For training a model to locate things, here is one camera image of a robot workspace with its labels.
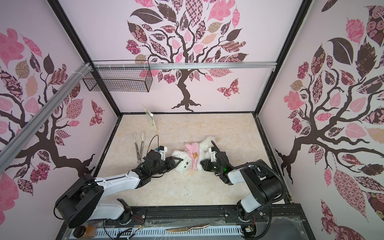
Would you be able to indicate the aluminium crossbar left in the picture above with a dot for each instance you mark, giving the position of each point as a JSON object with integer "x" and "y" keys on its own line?
{"x": 11, "y": 150}

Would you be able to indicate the white teddy bear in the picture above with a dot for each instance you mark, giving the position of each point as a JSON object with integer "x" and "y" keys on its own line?
{"x": 186, "y": 164}

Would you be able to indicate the metal kitchen tongs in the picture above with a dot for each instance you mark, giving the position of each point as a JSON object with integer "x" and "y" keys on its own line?
{"x": 139, "y": 145}

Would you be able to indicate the black wire basket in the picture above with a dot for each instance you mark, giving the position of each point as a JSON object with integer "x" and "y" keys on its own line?
{"x": 134, "y": 76}

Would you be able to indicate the pink teddy hoodie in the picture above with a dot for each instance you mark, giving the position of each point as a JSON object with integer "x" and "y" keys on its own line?
{"x": 193, "y": 151}

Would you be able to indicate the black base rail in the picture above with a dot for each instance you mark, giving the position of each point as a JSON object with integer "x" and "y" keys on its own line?
{"x": 229, "y": 214}

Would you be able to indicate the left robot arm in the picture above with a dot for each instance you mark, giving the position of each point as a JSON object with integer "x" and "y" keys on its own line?
{"x": 85, "y": 199}

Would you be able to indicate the aluminium crossbar rear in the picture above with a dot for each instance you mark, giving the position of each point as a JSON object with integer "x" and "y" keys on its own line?
{"x": 186, "y": 66}

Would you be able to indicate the aluminium crossbar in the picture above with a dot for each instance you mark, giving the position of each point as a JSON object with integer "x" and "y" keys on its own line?
{"x": 186, "y": 66}
{"x": 11, "y": 150}

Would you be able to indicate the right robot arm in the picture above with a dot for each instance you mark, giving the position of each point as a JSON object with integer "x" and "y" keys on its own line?
{"x": 265, "y": 185}

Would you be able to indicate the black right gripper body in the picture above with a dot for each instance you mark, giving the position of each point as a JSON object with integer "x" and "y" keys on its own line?
{"x": 211, "y": 166}

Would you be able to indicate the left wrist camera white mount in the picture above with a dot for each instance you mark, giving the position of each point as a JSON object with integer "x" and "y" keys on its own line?
{"x": 162, "y": 150}

